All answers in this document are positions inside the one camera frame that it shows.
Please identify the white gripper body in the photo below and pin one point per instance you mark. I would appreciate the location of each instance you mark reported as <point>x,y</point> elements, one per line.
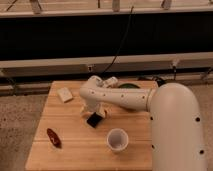
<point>92,107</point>

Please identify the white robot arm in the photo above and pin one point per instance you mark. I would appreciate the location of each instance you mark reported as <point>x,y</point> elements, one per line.
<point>176,121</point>

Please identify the beige sponge block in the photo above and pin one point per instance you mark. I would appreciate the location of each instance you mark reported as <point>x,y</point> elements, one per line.
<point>64,94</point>

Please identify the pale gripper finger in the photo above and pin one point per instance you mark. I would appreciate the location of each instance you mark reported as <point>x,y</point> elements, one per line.
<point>101,111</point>
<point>84,111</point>

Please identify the white ceramic cup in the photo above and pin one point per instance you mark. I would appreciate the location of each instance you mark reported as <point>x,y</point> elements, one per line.
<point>117,140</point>

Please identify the green ceramic bowl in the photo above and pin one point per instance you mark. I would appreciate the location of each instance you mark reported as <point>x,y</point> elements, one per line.
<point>128,85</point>

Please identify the black eraser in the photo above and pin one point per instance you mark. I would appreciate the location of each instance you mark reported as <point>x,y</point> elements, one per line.
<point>94,119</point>

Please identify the wooden cutting board table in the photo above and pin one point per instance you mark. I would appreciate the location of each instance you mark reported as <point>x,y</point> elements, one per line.
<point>84,148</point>

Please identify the dark red chili pepper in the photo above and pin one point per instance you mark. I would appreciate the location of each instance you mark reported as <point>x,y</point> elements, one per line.
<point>54,138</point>

